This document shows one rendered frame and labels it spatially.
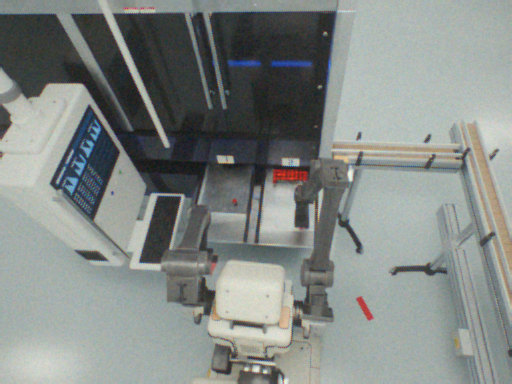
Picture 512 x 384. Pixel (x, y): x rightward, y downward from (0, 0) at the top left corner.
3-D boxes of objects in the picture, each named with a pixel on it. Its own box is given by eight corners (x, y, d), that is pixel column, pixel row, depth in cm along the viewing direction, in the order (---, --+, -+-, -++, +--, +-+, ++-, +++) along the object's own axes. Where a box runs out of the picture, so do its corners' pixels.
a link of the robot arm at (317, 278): (308, 298, 115) (324, 299, 115) (311, 269, 114) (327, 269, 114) (303, 288, 124) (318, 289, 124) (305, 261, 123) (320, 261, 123)
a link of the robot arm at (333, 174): (322, 169, 99) (357, 172, 99) (314, 155, 111) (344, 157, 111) (302, 292, 117) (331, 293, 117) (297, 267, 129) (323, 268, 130)
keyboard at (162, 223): (157, 196, 195) (156, 194, 193) (181, 197, 193) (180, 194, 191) (139, 263, 173) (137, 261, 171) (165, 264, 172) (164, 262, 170)
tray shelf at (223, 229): (201, 164, 198) (200, 162, 197) (323, 169, 189) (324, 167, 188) (182, 239, 172) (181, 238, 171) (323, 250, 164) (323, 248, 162)
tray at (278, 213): (266, 173, 188) (266, 169, 186) (314, 175, 185) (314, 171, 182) (261, 229, 170) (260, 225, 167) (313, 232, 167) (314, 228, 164)
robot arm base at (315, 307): (297, 318, 114) (334, 322, 113) (299, 294, 114) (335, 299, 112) (297, 307, 123) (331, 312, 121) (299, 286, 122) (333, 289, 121)
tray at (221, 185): (209, 162, 196) (207, 158, 193) (254, 164, 193) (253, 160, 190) (196, 214, 178) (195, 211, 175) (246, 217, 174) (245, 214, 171)
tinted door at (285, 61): (228, 132, 163) (203, 10, 114) (320, 135, 157) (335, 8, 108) (228, 133, 162) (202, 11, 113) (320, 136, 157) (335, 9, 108)
